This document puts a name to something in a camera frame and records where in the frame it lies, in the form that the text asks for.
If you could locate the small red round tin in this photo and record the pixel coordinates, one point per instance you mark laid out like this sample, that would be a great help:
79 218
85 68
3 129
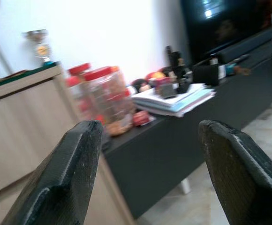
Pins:
141 119

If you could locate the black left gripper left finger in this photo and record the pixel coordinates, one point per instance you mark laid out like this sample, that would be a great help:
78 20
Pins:
63 178

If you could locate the dark green mat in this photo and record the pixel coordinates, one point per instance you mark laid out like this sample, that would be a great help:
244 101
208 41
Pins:
21 76

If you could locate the dark bottle figurine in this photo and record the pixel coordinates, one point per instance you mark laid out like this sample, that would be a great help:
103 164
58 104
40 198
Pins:
174 61

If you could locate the black flat television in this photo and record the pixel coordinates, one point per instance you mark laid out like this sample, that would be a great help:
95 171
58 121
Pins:
225 23

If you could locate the beige wooden cabinet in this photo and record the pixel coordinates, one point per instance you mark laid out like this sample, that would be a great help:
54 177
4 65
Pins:
21 122

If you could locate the black long soundbar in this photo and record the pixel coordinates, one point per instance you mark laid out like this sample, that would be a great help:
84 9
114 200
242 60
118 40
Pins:
251 43

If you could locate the small red lid plastic jar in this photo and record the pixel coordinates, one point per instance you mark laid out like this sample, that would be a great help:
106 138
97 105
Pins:
76 86

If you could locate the small brown object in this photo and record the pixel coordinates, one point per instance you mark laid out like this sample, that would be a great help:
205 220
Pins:
242 70

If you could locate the large red lid plastic jar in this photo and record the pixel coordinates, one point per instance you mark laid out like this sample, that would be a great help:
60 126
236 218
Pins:
108 100

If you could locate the small grey box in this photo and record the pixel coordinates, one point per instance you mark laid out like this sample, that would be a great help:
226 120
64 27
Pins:
168 91

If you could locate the black low tv console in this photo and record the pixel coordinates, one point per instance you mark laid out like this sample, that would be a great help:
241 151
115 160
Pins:
173 145

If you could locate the red and yellow toy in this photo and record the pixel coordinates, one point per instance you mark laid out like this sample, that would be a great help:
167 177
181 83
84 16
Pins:
156 76

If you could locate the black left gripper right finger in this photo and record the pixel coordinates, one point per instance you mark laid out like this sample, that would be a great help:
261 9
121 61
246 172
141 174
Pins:
244 182

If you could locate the silver trophy cup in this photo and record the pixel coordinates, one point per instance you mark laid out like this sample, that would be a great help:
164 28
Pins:
42 47

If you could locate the small teal object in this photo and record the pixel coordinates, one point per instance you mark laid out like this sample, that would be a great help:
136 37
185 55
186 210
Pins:
229 69

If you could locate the stack of white papers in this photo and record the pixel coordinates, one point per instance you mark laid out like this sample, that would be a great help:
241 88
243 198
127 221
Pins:
180 103

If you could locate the black square box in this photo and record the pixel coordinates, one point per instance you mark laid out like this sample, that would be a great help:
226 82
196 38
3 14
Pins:
205 74

